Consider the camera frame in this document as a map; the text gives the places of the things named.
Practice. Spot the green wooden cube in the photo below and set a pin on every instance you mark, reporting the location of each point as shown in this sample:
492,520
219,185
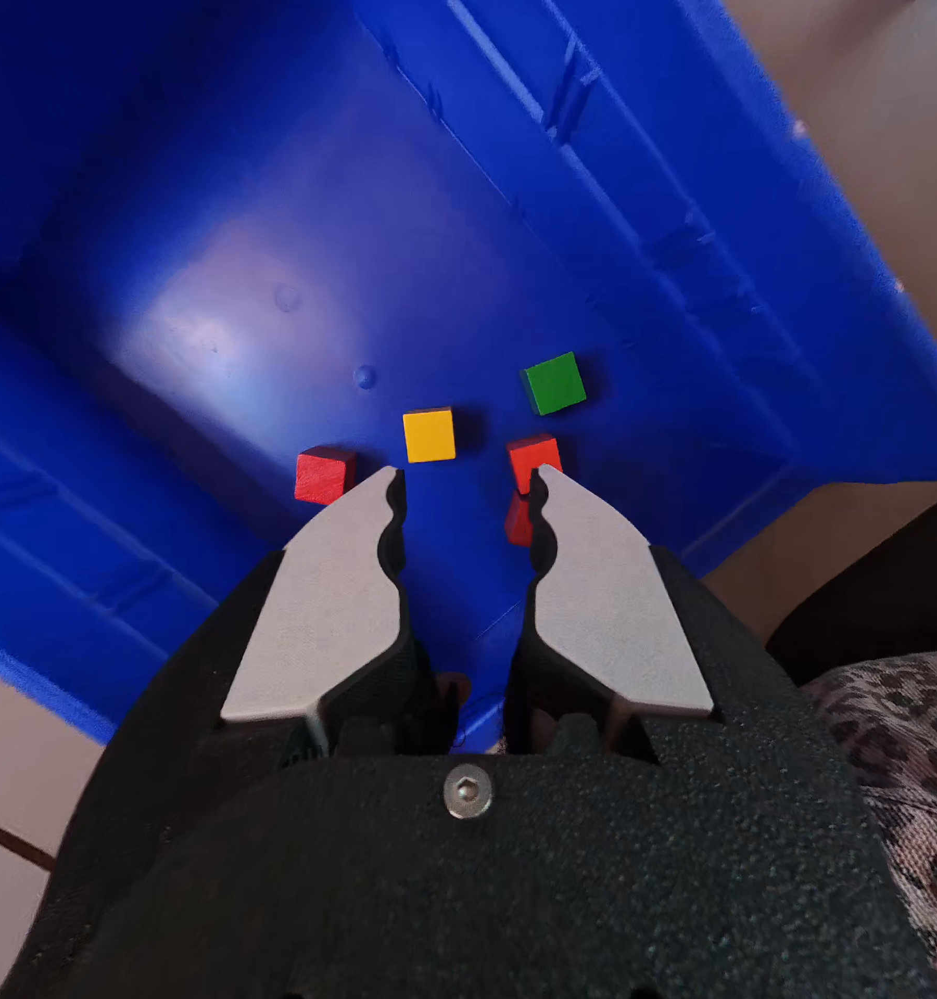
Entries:
554,384

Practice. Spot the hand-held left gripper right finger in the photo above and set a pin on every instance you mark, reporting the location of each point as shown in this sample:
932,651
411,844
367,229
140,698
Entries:
609,609

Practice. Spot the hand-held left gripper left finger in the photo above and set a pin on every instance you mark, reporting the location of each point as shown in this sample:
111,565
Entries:
320,609

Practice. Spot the blue plastic bin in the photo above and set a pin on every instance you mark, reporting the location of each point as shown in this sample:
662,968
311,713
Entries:
281,234

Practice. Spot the yellow wooden cube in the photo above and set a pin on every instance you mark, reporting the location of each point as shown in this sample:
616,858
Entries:
429,435

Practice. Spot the black clothing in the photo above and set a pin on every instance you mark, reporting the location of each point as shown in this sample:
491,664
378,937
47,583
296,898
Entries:
890,593

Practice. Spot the leopard print clothing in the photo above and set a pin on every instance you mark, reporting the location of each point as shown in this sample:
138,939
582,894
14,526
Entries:
898,780

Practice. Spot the large red wooden block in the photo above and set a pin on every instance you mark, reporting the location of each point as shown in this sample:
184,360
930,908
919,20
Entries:
322,478

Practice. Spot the orange-red wooden cube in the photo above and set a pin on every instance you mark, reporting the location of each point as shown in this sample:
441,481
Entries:
531,459

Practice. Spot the small red wooden cube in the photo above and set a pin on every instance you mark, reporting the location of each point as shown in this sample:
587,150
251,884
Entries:
518,521

